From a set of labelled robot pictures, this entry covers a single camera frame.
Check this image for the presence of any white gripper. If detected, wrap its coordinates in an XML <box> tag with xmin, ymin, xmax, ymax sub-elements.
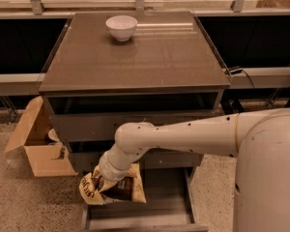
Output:
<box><xmin>98</xmin><ymin>144</ymin><xmax>141</xmax><ymax>192</ymax></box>

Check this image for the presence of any brown yellow chip bag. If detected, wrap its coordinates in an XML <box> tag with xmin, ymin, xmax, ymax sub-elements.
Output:
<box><xmin>79</xmin><ymin>163</ymin><xmax>146</xmax><ymax>205</ymax></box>

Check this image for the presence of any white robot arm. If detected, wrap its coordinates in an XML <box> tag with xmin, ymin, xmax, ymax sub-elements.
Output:
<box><xmin>99</xmin><ymin>108</ymin><xmax>290</xmax><ymax>232</ymax></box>

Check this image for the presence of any grey middle drawer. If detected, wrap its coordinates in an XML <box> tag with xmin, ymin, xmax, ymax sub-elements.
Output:
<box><xmin>68</xmin><ymin>140</ymin><xmax>203</xmax><ymax>173</ymax></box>

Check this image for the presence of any grey open bottom drawer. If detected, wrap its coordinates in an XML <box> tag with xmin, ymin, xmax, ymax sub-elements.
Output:
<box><xmin>81</xmin><ymin>168</ymin><xmax>209</xmax><ymax>232</ymax></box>

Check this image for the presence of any grey top drawer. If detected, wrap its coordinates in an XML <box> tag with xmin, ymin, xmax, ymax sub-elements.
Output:
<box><xmin>48</xmin><ymin>93</ymin><xmax>222</xmax><ymax>142</ymax></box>

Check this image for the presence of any grey drawer cabinet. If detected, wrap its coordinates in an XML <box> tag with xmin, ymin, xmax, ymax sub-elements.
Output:
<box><xmin>38</xmin><ymin>11</ymin><xmax>231</xmax><ymax>183</ymax></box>

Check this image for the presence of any white cup in box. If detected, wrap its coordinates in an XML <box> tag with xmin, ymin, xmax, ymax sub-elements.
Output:
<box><xmin>47</xmin><ymin>129</ymin><xmax>60</xmax><ymax>142</ymax></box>

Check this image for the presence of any open cardboard box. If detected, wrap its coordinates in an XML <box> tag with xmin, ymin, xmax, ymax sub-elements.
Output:
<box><xmin>5</xmin><ymin>97</ymin><xmax>77</xmax><ymax>177</ymax></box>

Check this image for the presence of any black wheeled stand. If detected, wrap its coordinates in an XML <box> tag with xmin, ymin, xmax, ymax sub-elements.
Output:
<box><xmin>220</xmin><ymin>99</ymin><xmax>245</xmax><ymax>115</ymax></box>

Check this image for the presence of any white ceramic bowl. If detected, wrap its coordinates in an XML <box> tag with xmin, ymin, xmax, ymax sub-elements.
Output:
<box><xmin>105</xmin><ymin>15</ymin><xmax>138</xmax><ymax>42</ymax></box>

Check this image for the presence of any black cable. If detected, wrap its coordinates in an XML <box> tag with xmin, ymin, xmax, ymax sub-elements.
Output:
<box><xmin>224</xmin><ymin>65</ymin><xmax>256</xmax><ymax>89</ymax></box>

